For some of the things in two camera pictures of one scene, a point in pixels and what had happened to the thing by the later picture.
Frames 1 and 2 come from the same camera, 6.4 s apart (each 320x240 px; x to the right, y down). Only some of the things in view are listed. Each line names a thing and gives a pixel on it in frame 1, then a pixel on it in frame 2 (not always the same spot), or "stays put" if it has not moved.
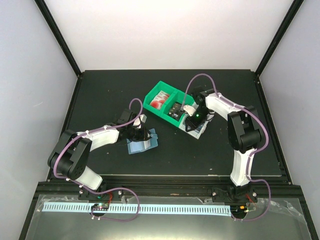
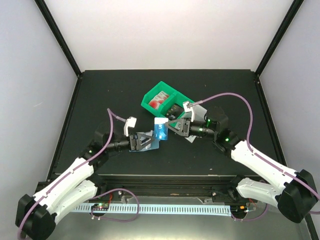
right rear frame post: x=284 y=25 stays put
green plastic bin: x=168 y=102 stays put
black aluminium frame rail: x=171 y=186 stays put
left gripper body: x=137 y=136 -> x=133 y=146
